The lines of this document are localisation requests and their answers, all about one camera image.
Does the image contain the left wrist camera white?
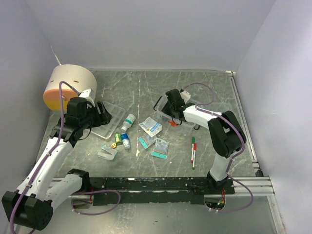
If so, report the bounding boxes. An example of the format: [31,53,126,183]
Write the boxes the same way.
[79,88,96,106]

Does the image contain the green cap marker pen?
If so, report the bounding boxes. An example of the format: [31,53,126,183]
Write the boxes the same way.
[191,136,196,170]

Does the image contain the purple cable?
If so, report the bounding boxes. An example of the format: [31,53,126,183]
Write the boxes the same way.
[182,82,254,213]
[9,80,81,234]

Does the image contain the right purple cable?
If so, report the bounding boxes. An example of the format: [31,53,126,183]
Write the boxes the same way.
[182,82,254,213]

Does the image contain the white bottle green label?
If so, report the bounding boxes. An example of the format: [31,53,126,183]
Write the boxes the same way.
[121,114,136,132]

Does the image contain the green small sachet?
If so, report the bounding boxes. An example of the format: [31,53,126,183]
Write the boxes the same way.
[114,132,122,145]

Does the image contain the white blue gauze packet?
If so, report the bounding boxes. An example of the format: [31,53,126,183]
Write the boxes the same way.
[139,117,162,137]

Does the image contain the white teal bandage wrappers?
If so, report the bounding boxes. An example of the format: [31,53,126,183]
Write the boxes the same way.
[97,143,118,161]

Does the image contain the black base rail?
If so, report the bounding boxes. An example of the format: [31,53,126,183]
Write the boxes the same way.
[90,177,235,206]

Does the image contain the beige cylindrical drum device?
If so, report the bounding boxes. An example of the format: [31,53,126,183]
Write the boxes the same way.
[43,64,97,111]

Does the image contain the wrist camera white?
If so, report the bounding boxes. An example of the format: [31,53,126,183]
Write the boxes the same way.
[180,89,191,104]
[79,88,96,106]

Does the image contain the clear box lid black handle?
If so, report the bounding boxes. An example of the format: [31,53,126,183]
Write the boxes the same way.
[200,102,234,113]

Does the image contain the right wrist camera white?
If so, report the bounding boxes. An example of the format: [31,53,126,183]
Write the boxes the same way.
[180,89,191,104]

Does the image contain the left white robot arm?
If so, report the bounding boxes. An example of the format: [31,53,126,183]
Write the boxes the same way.
[1,97,112,233]

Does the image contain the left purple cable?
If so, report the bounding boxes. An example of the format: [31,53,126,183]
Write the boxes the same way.
[9,80,81,234]

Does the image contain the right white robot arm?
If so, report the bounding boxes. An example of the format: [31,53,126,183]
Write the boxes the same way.
[163,89,246,194]

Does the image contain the clear plastic medicine box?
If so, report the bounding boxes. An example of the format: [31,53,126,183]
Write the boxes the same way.
[153,95,203,137]

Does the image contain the teal header swab packet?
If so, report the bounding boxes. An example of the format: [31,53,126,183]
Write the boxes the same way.
[151,138,170,159]
[138,134,156,149]

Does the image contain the red cap marker pen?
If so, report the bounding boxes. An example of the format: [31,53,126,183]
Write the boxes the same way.
[191,143,196,162]

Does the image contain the clear compartment tray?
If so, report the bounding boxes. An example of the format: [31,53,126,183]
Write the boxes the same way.
[91,101,126,139]

